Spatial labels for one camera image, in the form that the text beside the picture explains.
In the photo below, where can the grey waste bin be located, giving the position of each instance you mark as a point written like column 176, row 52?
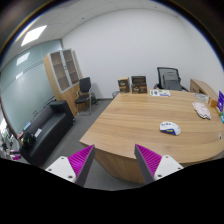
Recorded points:
column 114, row 94

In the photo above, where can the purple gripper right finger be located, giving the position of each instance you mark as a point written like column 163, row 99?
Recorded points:
column 154, row 166

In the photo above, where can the large dark cardboard box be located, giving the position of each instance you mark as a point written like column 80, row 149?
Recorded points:
column 139, row 84

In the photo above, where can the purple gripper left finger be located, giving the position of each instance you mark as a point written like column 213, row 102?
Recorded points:
column 74, row 168

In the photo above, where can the black leather sofa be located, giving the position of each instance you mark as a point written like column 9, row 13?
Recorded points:
column 45, row 132

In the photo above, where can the wooden glass-door cabinet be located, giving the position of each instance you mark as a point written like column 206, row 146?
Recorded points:
column 63, row 76

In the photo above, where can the wooden side cabinet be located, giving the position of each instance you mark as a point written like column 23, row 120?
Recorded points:
column 201, row 87

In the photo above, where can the small brown cardboard box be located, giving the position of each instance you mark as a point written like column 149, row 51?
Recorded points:
column 124, row 85

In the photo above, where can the ceiling light panel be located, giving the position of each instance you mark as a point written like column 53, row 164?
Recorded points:
column 33, row 35

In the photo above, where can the black visitor chair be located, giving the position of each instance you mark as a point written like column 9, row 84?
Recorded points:
column 85, row 92

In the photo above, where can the grey mesh office chair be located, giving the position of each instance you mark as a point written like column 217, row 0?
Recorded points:
column 169, row 79

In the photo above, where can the white green leaflet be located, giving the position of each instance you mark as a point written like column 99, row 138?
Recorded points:
column 157, row 92

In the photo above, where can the purple box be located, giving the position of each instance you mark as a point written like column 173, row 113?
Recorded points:
column 220, row 103

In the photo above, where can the wooden office desk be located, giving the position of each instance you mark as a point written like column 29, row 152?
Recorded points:
column 132, row 119

